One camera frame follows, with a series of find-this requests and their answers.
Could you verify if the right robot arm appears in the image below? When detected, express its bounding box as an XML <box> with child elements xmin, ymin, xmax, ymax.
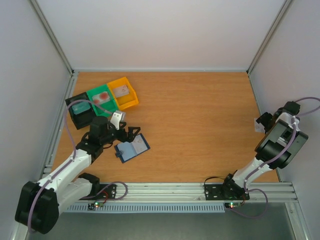
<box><xmin>220</xmin><ymin>101</ymin><xmax>309</xmax><ymax>199</ymax></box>

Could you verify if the green plastic bin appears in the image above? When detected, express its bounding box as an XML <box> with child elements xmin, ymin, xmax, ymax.
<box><xmin>86</xmin><ymin>84</ymin><xmax>119</xmax><ymax>117</ymax></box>

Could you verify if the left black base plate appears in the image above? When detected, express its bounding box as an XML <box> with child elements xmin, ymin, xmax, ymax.
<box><xmin>80</xmin><ymin>183</ymin><xmax>117</xmax><ymax>200</ymax></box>

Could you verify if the grey slotted cable duct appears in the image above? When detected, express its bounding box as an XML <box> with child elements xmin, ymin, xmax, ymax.
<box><xmin>66</xmin><ymin>202</ymin><xmax>225</xmax><ymax>214</ymax></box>

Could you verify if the red white card in bin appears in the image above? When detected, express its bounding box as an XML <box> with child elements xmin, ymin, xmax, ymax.
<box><xmin>92</xmin><ymin>91</ymin><xmax>111</xmax><ymax>105</ymax></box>

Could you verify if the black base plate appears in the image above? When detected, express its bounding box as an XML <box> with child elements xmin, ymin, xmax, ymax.
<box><xmin>203</xmin><ymin>183</ymin><xmax>250</xmax><ymax>201</ymax></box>
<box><xmin>80</xmin><ymin>183</ymin><xmax>117</xmax><ymax>200</ymax></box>

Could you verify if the yellow plastic bin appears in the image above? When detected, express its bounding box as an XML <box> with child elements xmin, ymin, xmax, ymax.
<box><xmin>107</xmin><ymin>77</ymin><xmax>139</xmax><ymax>111</ymax></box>

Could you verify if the card in yellow bin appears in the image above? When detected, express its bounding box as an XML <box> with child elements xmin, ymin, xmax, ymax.
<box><xmin>113</xmin><ymin>85</ymin><xmax>130</xmax><ymax>98</ymax></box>

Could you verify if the blue card holder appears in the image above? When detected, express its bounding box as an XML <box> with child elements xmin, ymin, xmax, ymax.
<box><xmin>114</xmin><ymin>133</ymin><xmax>151</xmax><ymax>164</ymax></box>

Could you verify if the aluminium front rail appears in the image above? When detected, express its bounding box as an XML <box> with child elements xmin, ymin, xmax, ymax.
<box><xmin>22</xmin><ymin>181</ymin><xmax>298</xmax><ymax>203</ymax></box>

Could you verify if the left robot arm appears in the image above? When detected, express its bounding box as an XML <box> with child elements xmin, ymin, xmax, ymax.
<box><xmin>14</xmin><ymin>113</ymin><xmax>141</xmax><ymax>234</ymax></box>

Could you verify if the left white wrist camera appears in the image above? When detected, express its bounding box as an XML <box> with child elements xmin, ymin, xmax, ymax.
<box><xmin>110</xmin><ymin>110</ymin><xmax>127</xmax><ymax>130</ymax></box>

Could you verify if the black plastic bin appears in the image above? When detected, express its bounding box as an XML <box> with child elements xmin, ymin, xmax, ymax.
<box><xmin>65</xmin><ymin>92</ymin><xmax>97</xmax><ymax>130</ymax></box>

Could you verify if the teal card in black bin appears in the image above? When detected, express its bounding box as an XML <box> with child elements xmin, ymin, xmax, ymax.
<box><xmin>71</xmin><ymin>101</ymin><xmax>91</xmax><ymax>115</ymax></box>

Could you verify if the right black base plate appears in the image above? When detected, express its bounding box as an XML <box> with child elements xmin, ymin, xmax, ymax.
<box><xmin>203</xmin><ymin>183</ymin><xmax>250</xmax><ymax>201</ymax></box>

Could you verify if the white blossom credit card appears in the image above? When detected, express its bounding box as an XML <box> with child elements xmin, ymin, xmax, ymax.
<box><xmin>253</xmin><ymin>118</ymin><xmax>265</xmax><ymax>134</ymax></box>

